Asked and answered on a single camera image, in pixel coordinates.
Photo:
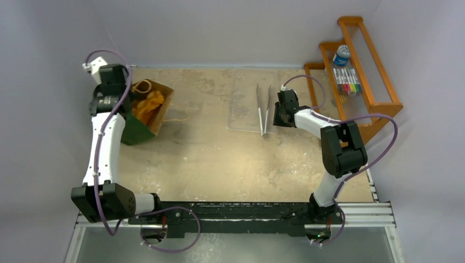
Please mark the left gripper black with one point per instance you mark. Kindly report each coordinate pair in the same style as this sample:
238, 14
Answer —
98, 90

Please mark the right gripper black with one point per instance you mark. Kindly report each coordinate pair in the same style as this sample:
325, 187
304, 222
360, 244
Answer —
279, 114

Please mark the metal tongs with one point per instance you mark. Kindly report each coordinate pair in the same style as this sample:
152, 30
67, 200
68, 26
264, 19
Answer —
263, 107

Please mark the green brown paper bag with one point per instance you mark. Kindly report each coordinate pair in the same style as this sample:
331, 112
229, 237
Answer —
135, 132

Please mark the orange braided fake bread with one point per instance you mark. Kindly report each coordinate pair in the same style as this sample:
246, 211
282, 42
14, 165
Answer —
144, 109

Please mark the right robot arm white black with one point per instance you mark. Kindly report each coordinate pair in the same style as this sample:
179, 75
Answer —
342, 149

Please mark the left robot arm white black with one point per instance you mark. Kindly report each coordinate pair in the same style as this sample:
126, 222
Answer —
101, 197

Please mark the clear plastic tray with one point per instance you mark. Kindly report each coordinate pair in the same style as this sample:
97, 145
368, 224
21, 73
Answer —
243, 114

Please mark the set of coloured markers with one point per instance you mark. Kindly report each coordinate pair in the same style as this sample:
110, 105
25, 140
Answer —
347, 80

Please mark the orange wooden rack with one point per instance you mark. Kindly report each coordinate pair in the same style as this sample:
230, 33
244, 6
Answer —
378, 94

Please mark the blue white jar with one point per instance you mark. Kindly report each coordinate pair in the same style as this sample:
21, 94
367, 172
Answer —
342, 56

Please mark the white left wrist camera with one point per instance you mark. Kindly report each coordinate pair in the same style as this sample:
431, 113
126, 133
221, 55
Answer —
93, 68

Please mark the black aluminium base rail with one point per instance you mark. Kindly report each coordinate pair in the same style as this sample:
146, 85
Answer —
290, 218

